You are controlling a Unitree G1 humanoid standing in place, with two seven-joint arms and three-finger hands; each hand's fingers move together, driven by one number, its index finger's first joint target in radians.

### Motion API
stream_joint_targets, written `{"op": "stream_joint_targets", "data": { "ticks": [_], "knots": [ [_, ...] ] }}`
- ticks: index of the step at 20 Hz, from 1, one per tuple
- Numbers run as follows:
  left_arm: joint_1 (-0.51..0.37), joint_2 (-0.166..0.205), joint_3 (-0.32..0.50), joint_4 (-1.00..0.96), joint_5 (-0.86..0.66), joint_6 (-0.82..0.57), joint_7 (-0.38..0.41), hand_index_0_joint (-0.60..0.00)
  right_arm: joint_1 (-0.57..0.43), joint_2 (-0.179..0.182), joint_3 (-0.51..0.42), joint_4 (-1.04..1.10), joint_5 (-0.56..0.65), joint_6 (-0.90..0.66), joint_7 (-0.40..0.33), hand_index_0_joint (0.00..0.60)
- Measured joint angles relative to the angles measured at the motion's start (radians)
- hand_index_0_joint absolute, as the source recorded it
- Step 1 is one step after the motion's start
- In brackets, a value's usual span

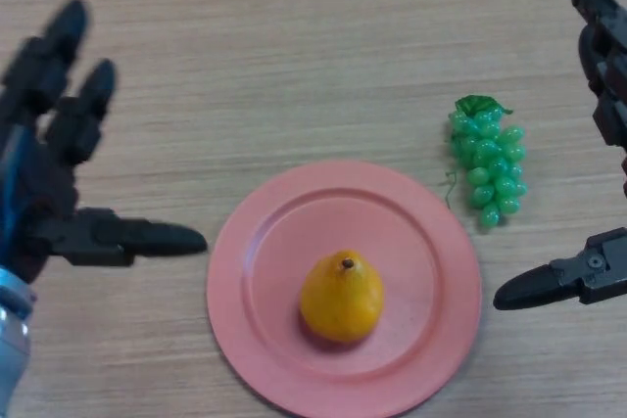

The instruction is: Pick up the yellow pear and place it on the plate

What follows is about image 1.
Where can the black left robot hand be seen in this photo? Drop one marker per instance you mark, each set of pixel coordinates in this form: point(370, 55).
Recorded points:
point(44, 183)

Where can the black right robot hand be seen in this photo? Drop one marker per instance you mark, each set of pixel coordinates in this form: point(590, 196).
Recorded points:
point(607, 95)

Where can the yellow pear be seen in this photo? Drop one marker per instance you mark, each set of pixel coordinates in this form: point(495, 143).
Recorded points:
point(340, 295)

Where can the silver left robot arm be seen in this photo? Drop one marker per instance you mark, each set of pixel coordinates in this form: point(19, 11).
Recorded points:
point(12, 335)

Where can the pink round plate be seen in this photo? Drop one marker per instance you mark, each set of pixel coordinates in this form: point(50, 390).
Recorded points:
point(344, 289)

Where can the green grape bunch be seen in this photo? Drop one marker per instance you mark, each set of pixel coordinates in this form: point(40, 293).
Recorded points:
point(490, 168)

